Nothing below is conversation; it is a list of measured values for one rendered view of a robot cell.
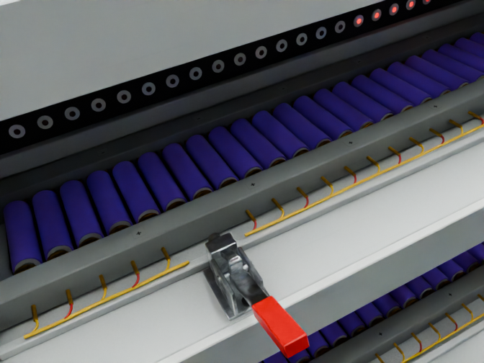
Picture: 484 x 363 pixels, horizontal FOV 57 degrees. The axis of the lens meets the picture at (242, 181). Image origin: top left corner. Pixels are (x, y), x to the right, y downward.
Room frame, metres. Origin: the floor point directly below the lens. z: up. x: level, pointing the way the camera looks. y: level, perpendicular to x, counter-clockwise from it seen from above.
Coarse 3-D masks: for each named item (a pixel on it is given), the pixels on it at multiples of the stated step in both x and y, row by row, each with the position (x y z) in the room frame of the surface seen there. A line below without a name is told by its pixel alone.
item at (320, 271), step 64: (320, 64) 0.42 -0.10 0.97; (128, 128) 0.36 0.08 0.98; (320, 192) 0.29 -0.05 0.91; (384, 192) 0.28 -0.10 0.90; (448, 192) 0.27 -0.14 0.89; (0, 256) 0.29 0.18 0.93; (192, 256) 0.26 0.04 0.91; (256, 256) 0.25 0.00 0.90; (320, 256) 0.24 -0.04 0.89; (384, 256) 0.23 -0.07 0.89; (448, 256) 0.26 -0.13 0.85; (128, 320) 0.22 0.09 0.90; (192, 320) 0.21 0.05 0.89; (256, 320) 0.21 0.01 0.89; (320, 320) 0.23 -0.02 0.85
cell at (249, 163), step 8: (216, 128) 0.36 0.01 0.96; (224, 128) 0.36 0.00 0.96; (208, 136) 0.36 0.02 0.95; (216, 136) 0.35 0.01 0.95; (224, 136) 0.35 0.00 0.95; (232, 136) 0.35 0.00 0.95; (216, 144) 0.35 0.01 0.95; (224, 144) 0.34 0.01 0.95; (232, 144) 0.34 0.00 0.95; (240, 144) 0.34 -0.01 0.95; (224, 152) 0.33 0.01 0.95; (232, 152) 0.33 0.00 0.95; (240, 152) 0.32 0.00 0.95; (224, 160) 0.34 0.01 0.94; (232, 160) 0.32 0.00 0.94; (240, 160) 0.32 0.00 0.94; (248, 160) 0.31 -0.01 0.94; (232, 168) 0.32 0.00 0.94; (240, 168) 0.31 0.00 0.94; (248, 168) 0.31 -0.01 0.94; (256, 168) 0.31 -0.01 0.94; (240, 176) 0.31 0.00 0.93
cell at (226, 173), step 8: (192, 136) 0.35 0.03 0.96; (200, 136) 0.35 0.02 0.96; (192, 144) 0.35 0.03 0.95; (200, 144) 0.34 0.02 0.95; (208, 144) 0.34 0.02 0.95; (192, 152) 0.34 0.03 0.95; (200, 152) 0.33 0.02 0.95; (208, 152) 0.33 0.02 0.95; (216, 152) 0.34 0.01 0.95; (200, 160) 0.33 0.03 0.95; (208, 160) 0.32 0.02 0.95; (216, 160) 0.32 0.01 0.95; (200, 168) 0.33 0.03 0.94; (208, 168) 0.32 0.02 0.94; (216, 168) 0.31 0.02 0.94; (224, 168) 0.31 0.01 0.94; (208, 176) 0.31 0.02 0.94; (216, 176) 0.30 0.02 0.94; (224, 176) 0.30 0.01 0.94; (232, 176) 0.30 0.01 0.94; (216, 184) 0.30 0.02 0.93
